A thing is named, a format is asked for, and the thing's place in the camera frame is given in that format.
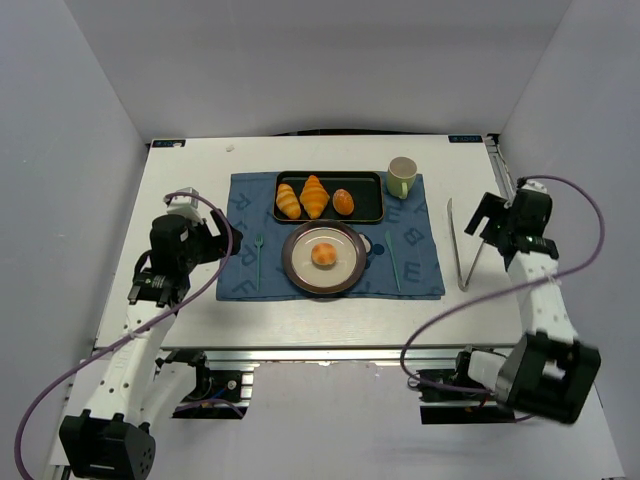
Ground black rectangular tray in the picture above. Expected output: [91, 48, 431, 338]
[275, 170, 384, 224]

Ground green ceramic mug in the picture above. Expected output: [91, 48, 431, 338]
[386, 157, 418, 200]

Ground aluminium side rail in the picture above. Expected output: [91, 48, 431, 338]
[483, 133, 571, 362]

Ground left striped croissant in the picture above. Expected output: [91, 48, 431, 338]
[276, 183, 301, 220]

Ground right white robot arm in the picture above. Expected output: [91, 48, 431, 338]
[456, 181, 601, 424]

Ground teal plastic knife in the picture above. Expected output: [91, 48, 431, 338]
[384, 230, 402, 293]

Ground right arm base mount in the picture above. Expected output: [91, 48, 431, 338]
[407, 347, 516, 426]

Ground round metal plate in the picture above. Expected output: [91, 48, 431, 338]
[281, 220, 366, 295]

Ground dark glazed round bun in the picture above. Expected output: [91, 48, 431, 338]
[332, 189, 355, 217]

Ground teal plastic fork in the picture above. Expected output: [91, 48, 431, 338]
[254, 233, 264, 291]

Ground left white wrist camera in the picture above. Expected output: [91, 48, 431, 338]
[163, 187, 204, 224]

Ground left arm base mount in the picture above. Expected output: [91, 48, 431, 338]
[155, 349, 249, 420]

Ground blue placemat with letters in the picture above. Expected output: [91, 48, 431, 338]
[215, 171, 446, 302]

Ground blue table label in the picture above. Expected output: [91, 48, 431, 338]
[448, 135, 484, 143]
[151, 139, 186, 148]

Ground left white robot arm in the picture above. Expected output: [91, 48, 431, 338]
[59, 209, 242, 479]

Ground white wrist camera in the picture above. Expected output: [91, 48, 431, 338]
[516, 177, 548, 194]
[163, 187, 204, 224]

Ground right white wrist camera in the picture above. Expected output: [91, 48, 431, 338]
[516, 177, 548, 194]

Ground metal tongs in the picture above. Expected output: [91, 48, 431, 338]
[446, 198, 484, 292]

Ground right blue table label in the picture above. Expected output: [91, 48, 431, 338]
[448, 135, 484, 143]

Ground large orange croissant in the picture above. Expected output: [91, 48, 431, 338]
[299, 175, 329, 220]

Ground left blue table label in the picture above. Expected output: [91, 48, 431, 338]
[151, 139, 186, 148]

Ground light round bread roll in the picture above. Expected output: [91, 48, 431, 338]
[311, 242, 337, 267]

